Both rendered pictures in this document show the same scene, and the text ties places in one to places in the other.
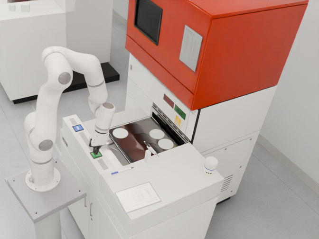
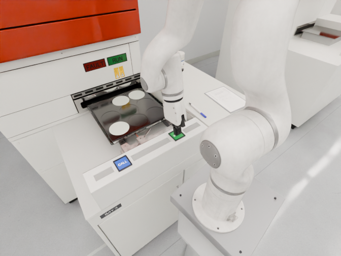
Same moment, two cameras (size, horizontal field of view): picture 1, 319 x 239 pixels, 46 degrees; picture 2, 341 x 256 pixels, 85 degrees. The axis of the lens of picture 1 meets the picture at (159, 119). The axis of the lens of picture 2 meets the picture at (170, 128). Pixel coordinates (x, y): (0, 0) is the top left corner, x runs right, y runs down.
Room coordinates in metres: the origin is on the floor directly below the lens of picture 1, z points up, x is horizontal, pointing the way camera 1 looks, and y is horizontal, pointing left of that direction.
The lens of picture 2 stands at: (1.56, 0.91, 1.55)
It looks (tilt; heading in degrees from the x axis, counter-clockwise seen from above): 44 degrees down; 273
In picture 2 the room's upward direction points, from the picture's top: straight up
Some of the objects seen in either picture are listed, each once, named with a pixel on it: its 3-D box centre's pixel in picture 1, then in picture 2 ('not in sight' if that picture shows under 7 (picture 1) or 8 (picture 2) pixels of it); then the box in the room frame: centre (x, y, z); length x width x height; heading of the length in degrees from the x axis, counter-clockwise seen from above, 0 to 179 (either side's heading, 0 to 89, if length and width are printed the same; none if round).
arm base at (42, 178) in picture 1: (42, 167); (223, 192); (1.40, 0.59, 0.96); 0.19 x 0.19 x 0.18
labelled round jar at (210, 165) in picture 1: (210, 166); (179, 59); (1.56, -0.33, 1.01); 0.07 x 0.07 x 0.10
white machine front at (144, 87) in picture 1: (157, 99); (75, 84); (2.12, 0.03, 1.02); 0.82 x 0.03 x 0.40; 39
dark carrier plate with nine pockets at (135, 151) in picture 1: (143, 138); (129, 109); (1.84, 0.09, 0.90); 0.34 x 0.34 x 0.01; 39
